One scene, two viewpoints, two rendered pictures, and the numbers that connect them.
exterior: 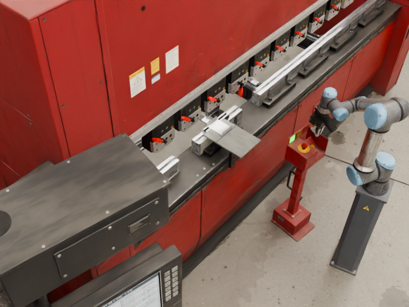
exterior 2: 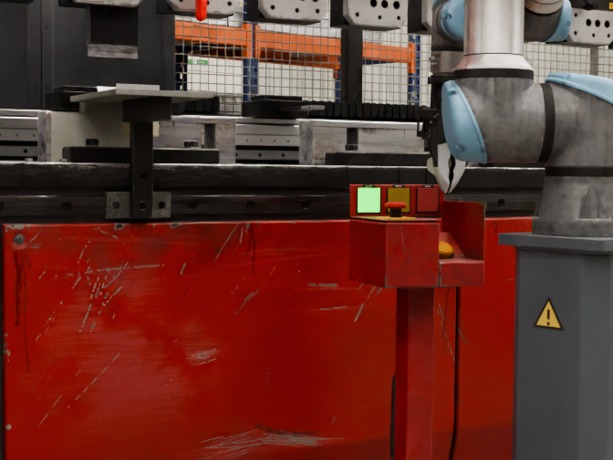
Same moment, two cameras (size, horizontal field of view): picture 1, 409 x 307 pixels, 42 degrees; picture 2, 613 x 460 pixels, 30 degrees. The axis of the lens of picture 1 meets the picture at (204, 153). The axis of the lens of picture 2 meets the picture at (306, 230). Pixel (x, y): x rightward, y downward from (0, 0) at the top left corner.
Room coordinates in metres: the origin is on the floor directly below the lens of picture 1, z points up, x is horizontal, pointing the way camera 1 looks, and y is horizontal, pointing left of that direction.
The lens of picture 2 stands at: (0.29, -1.24, 0.87)
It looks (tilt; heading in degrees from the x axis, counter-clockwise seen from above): 3 degrees down; 22
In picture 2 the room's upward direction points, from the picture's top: 1 degrees clockwise
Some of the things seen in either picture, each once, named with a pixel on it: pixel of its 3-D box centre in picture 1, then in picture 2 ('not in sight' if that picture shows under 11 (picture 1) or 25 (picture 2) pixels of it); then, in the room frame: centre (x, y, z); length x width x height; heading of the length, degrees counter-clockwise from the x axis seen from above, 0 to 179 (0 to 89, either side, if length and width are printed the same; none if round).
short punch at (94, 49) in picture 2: (212, 108); (112, 32); (2.20, -0.04, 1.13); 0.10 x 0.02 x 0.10; 141
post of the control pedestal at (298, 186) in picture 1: (297, 185); (413, 428); (2.30, -0.62, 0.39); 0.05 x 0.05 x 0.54; 45
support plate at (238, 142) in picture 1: (232, 137); (139, 97); (2.11, -0.15, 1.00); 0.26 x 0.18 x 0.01; 51
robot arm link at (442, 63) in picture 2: (324, 108); (449, 64); (2.31, -0.68, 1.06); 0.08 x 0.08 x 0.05
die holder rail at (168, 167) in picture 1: (143, 189); not in sight; (1.78, 0.31, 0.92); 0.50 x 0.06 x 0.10; 141
